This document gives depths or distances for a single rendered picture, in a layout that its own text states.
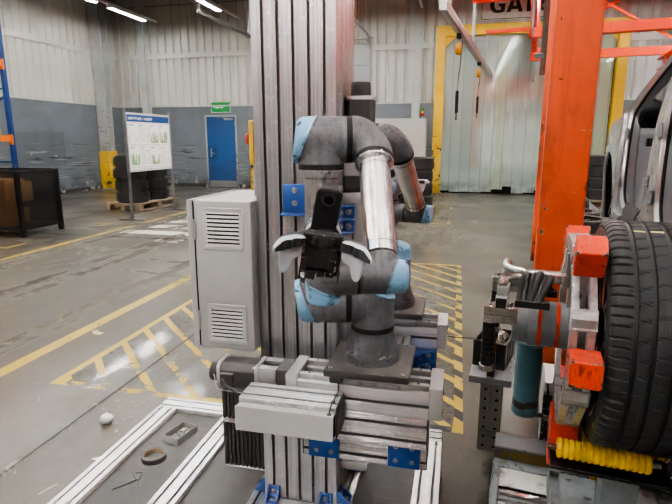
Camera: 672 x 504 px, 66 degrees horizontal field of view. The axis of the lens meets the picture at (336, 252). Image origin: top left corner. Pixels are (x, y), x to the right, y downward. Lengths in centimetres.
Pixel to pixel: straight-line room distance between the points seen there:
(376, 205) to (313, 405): 55
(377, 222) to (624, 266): 66
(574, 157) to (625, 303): 84
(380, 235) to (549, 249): 115
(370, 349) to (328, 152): 52
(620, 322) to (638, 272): 14
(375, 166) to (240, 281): 59
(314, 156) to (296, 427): 68
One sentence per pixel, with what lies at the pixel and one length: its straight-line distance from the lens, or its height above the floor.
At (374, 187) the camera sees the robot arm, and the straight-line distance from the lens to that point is 120.
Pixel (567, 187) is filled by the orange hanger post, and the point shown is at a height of 123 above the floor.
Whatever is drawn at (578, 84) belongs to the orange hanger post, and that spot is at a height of 160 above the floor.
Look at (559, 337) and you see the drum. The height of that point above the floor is 84.
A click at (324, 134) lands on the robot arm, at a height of 142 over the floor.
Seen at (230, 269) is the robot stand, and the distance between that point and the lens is 160.
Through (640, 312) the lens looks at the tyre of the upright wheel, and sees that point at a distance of 144.
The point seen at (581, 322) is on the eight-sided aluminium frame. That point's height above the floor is 95.
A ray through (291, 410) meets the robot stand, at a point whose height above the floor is 73.
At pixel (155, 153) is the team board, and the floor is 116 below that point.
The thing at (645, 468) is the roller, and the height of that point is 51.
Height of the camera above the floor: 140
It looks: 12 degrees down
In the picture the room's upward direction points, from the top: straight up
